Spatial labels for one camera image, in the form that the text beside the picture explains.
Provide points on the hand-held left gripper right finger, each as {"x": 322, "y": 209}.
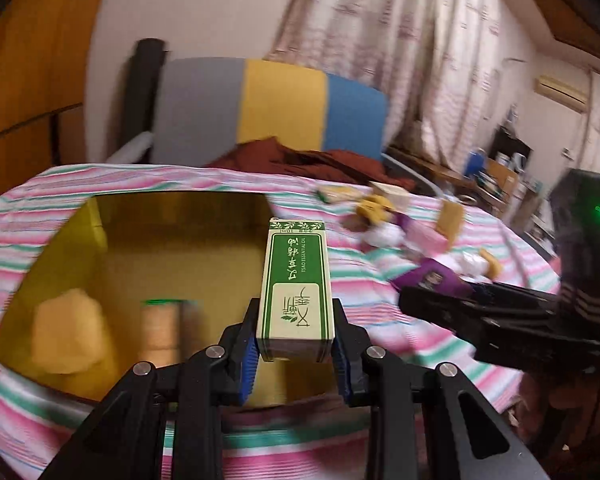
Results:
{"x": 341, "y": 370}

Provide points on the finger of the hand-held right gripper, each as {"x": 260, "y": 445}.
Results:
{"x": 515, "y": 292}
{"x": 440, "y": 315}

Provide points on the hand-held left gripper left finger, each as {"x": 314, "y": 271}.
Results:
{"x": 246, "y": 365}

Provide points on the purple box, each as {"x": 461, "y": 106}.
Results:
{"x": 432, "y": 276}

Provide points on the green and cream carton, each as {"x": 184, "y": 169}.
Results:
{"x": 295, "y": 290}

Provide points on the gold cardboard box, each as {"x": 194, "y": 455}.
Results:
{"x": 180, "y": 230}

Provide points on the person's right hand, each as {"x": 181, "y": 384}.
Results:
{"x": 565, "y": 400}

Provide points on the small white yellow packet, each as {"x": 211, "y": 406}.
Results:
{"x": 482, "y": 262}

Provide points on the tan box with green top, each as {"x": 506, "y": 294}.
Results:
{"x": 167, "y": 325}

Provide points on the white crumpled wrapper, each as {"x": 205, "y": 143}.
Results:
{"x": 382, "y": 235}

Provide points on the yellow plastic toy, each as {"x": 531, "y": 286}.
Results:
{"x": 375, "y": 210}

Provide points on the cream cube box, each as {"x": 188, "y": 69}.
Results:
{"x": 392, "y": 194}

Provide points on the blue container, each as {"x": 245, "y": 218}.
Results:
{"x": 478, "y": 161}

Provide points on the black cabinet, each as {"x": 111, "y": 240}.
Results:
{"x": 510, "y": 142}

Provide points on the wooden desk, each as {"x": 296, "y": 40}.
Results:
{"x": 430, "y": 162}

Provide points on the green and yellow packet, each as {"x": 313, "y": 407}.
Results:
{"x": 341, "y": 193}

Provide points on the maroon cloth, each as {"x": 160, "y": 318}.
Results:
{"x": 300, "y": 157}

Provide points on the pink green striped cloth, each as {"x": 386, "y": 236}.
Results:
{"x": 130, "y": 180}

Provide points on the grey yellow blue chair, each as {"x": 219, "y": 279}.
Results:
{"x": 280, "y": 105}

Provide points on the patterned beige curtain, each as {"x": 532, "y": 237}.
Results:
{"x": 405, "y": 35}

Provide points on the black rolled mat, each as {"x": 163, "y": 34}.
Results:
{"x": 142, "y": 90}

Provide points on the wooden wardrobe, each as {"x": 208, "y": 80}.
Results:
{"x": 30, "y": 85}

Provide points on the wall air conditioner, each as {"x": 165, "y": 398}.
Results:
{"x": 562, "y": 91}

